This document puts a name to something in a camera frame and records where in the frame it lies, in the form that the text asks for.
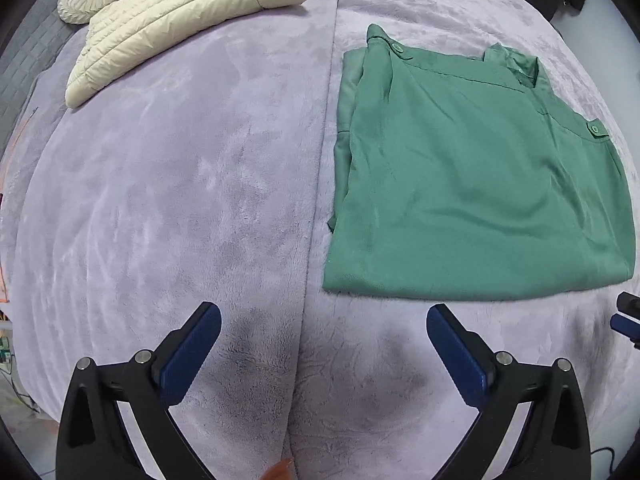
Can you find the green work jacket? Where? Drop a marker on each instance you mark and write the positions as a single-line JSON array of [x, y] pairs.
[[465, 185]]

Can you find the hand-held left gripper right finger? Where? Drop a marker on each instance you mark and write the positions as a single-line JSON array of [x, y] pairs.
[[457, 350]]

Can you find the cream puffer jacket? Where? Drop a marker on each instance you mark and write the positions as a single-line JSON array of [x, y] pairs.
[[175, 15]]

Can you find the lavender plush blanket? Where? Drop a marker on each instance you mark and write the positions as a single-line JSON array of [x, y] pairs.
[[175, 210]]

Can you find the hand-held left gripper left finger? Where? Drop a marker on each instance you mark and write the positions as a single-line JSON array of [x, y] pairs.
[[192, 347]]

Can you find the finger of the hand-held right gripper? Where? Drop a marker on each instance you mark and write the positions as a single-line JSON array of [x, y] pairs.
[[627, 324]]

